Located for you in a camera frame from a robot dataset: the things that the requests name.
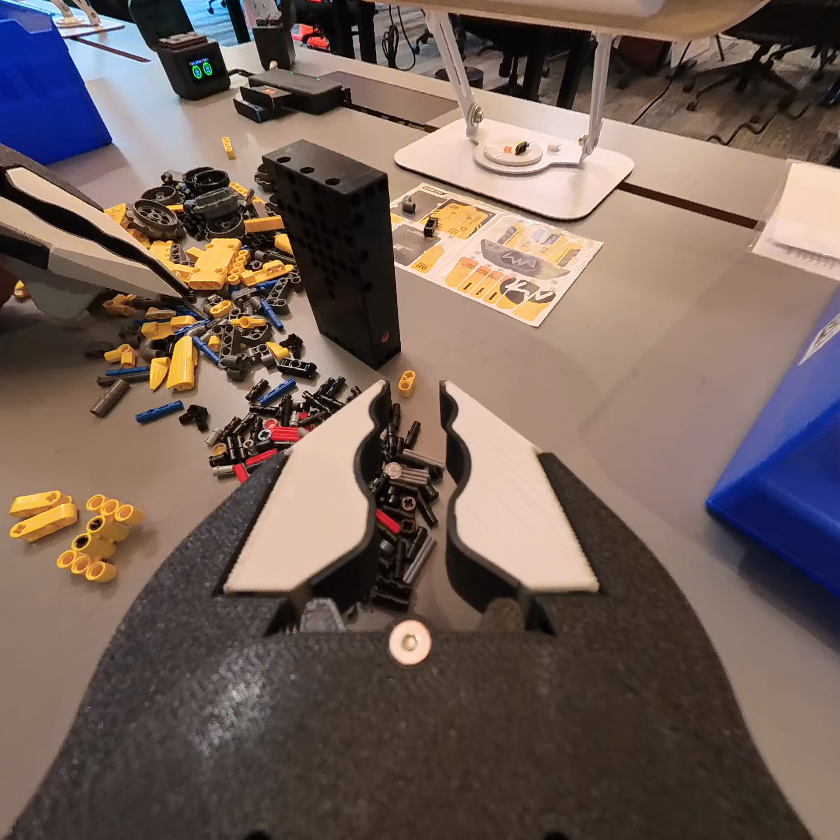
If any black office chair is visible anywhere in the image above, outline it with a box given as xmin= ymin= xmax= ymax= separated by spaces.
xmin=682 ymin=10 xmax=831 ymax=132

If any black holder with white tool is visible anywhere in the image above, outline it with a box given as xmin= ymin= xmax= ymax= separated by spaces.
xmin=252 ymin=0 xmax=298 ymax=72

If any yellow sticker sheet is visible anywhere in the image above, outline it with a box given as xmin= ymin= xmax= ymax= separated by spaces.
xmin=390 ymin=182 xmax=605 ymax=328

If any pile of small black pins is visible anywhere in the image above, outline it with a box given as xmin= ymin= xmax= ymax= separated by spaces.
xmin=209 ymin=377 xmax=447 ymax=614

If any yellow round connector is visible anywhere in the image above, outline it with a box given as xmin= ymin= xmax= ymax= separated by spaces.
xmin=71 ymin=515 xmax=130 ymax=559
xmin=57 ymin=550 xmax=119 ymax=584
xmin=87 ymin=494 xmax=145 ymax=527

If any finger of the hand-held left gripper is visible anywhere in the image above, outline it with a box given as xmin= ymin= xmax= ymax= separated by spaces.
xmin=0 ymin=166 xmax=190 ymax=295
xmin=29 ymin=243 xmax=193 ymax=320

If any white book stand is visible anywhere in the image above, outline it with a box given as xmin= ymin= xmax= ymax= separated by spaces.
xmin=377 ymin=0 xmax=772 ymax=221

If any small black device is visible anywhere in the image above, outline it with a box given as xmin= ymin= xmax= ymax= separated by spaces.
xmin=233 ymin=88 xmax=290 ymax=123

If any black charger with green display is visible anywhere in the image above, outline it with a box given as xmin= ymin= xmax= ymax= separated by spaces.
xmin=156 ymin=36 xmax=231 ymax=101

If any black perforated block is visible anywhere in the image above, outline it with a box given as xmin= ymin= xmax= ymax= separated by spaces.
xmin=261 ymin=139 xmax=403 ymax=370

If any clear bag with paper manual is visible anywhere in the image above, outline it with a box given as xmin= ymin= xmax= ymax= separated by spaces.
xmin=751 ymin=161 xmax=840 ymax=283

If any blue storage bin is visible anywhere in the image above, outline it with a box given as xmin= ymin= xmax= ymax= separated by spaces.
xmin=0 ymin=3 xmax=114 ymax=165
xmin=705 ymin=298 xmax=840 ymax=595

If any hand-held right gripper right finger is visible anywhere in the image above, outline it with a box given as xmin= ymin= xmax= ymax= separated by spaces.
xmin=438 ymin=378 xmax=601 ymax=614

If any black flat power hub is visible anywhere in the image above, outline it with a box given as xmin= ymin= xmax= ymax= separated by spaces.
xmin=248 ymin=69 xmax=345 ymax=114

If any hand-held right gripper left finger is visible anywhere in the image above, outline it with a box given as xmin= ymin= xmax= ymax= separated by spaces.
xmin=223 ymin=378 xmax=392 ymax=614

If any pile of yellow black bricks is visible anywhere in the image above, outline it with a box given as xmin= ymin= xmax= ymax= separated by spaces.
xmin=85 ymin=164 xmax=316 ymax=427

